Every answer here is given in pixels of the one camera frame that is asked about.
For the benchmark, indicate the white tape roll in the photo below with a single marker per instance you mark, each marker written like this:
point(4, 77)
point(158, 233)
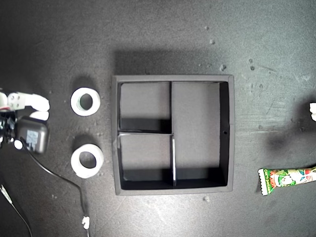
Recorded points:
point(74, 103)
point(75, 163)

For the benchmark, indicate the green printed snack bar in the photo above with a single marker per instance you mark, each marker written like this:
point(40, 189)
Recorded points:
point(284, 179)

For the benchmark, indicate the black compartment tray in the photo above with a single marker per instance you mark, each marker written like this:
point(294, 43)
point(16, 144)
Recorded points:
point(195, 123)

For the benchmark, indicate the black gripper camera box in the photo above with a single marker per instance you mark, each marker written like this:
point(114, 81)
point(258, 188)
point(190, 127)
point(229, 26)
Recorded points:
point(39, 133)

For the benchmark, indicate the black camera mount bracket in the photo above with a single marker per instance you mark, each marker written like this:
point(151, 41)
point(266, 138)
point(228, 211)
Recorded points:
point(7, 123)

